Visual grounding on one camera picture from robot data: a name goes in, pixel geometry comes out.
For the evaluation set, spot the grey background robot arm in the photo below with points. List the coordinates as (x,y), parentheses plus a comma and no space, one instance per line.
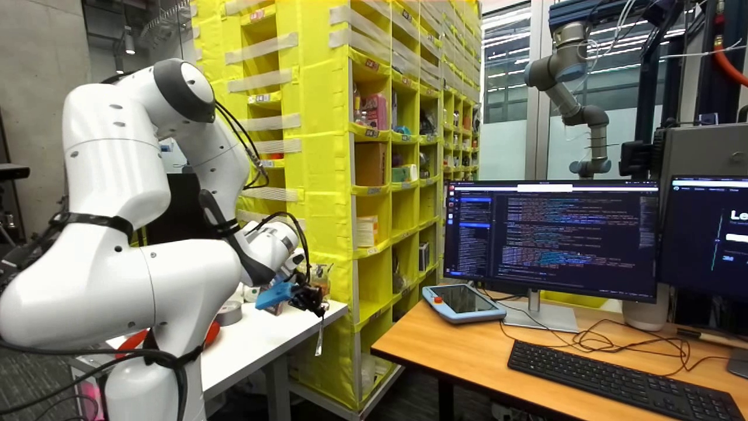
(552,76)

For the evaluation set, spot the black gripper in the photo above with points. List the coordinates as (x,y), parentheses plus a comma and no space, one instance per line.
(310,298)

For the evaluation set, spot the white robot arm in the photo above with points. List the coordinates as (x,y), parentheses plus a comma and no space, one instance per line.
(95,283)

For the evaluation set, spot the black keyboard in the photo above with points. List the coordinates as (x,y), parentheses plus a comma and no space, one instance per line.
(647,392)

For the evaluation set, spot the blue teach pendant tablet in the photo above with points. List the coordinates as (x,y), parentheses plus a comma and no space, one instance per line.
(460,305)

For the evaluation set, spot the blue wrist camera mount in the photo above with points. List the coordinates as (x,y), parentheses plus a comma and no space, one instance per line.
(276,292)

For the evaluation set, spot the red round object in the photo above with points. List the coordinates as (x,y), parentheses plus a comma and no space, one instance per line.
(139,337)

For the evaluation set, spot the yellow fabric shelf unit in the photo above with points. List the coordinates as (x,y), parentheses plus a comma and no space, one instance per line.
(360,112)

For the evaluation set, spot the white side table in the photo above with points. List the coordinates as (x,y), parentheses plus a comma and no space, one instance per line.
(260,340)

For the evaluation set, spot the right computer monitor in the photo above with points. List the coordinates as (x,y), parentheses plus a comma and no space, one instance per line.
(705,242)

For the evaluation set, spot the wide computer monitor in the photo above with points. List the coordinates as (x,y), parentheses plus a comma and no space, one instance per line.
(584,237)

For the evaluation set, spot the grey tape roll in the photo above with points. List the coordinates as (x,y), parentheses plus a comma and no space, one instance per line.
(230,314)

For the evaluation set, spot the glass jar with orange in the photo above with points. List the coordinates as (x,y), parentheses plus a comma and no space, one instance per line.
(320,277)

